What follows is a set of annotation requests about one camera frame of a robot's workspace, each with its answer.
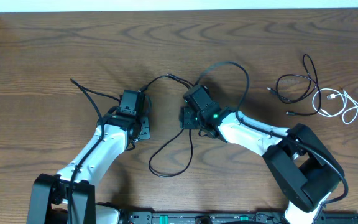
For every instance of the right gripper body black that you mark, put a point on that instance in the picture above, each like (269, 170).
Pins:
(190, 121)

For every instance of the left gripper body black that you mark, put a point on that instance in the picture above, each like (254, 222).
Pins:
(145, 129)

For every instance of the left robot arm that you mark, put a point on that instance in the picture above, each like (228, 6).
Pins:
(48, 201)

